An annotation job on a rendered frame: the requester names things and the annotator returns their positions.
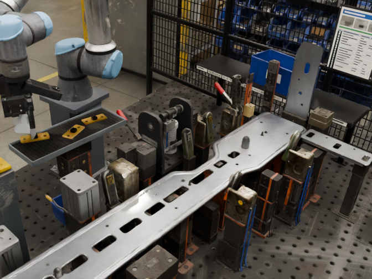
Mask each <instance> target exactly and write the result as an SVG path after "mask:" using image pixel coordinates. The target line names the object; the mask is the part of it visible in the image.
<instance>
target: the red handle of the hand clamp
mask: <svg viewBox="0 0 372 279"><path fill-rule="evenodd" d="M214 86H215V88H216V89H217V90H218V91H219V93H220V94H221V95H222V96H223V97H224V99H225V100H226V101H227V102H228V104H229V105H230V106H231V107H232V100H231V99H230V98H229V97H228V95H227V94H226V93H225V91H224V90H223V88H222V87H221V86H220V85H219V83H215V84H214Z"/></svg>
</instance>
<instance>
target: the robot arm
mask: <svg viewBox="0 0 372 279"><path fill-rule="evenodd" d="M28 1H29V0H0V70H1V74H0V96H1V102H2V107H3V112H4V117H5V118H6V117H16V118H15V119H13V120H12V123H13V124H14V125H16V126H15V127H14V131H15V132H16V133H29V134H30V136H31V138H32V140H33V139H34V137H35V135H36V129H35V120H34V113H33V111H34V106H33V100H32V93H34V94H37V95H41V96H45V97H48V98H51V99H54V100H58V101H60V100H61V101H66V102H80V101H84V100H87V99H89V98H90V97H91V96H92V95H93V88H92V86H91V83H90V80H89V78H88V77H87V76H94V77H97V78H103V79H110V80H111V79H114V78H115V77H116V76H117V75H118V74H119V72H120V70H121V66H122V62H123V55H122V52H121V51H119V50H116V43H115V42H114V41H113V40H112V39H111V26H110V13H109V0H84V7H85V16H86V25H87V34H88V40H89V41H88V42H87V43H85V41H84V39H82V38H69V39H64V40H61V41H59V42H57V43H56V45H55V55H56V64H57V70H58V83H57V86H52V85H49V84H46V83H43V82H40V81H36V80H33V79H30V73H29V71H30V68H29V62H28V54H27V47H28V46H31V45H33V44H34V43H36V42H38V41H40V40H44V39H45V38H46V37H47V36H49V35H51V33H52V31H53V23H52V21H51V19H50V18H49V16H48V15H47V14H45V13H43V12H33V13H31V14H24V13H20V11H21V10H22V9H23V7H24V6H25V5H26V3H27V2H28ZM2 98H3V99H2Z"/></svg>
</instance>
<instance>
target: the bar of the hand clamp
mask: <svg viewBox="0 0 372 279"><path fill-rule="evenodd" d="M231 79H232V109H235V110H236V111H237V108H238V109H239V111H237V114H238V113H239V114H241V84H244V83H245V81H246V79H245V77H242V78H241V75H239V74H236V75H234V76H232V77H231ZM237 114H236V116H237Z"/></svg>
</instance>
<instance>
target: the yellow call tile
mask: <svg viewBox="0 0 372 279"><path fill-rule="evenodd" d="M9 169H11V165H10V164H8V163H7V162H6V161H5V160H4V159H2V158H1V157H0V173H2V172H4V171H7V170H9Z"/></svg>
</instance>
